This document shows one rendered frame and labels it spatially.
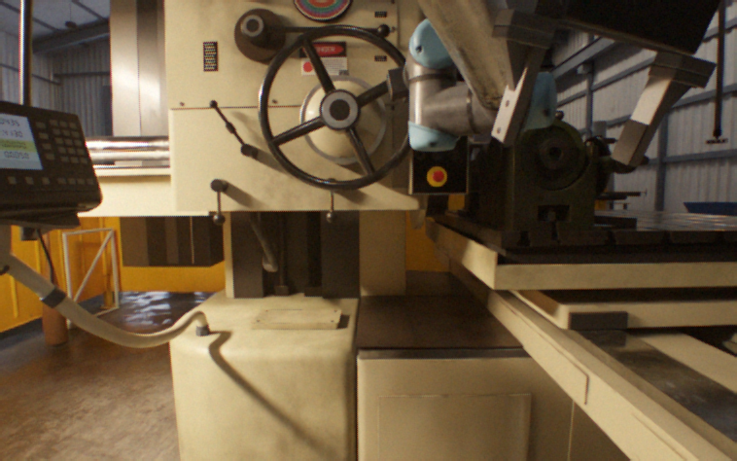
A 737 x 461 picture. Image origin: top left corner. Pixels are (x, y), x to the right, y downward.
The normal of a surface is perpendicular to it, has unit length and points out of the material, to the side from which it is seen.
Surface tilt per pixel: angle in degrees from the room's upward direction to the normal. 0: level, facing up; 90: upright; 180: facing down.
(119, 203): 90
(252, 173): 90
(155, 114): 90
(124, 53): 90
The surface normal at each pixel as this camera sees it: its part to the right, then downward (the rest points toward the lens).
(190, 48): -0.01, 0.10
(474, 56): -0.15, 0.96
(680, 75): 0.10, 0.48
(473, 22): 0.17, 0.89
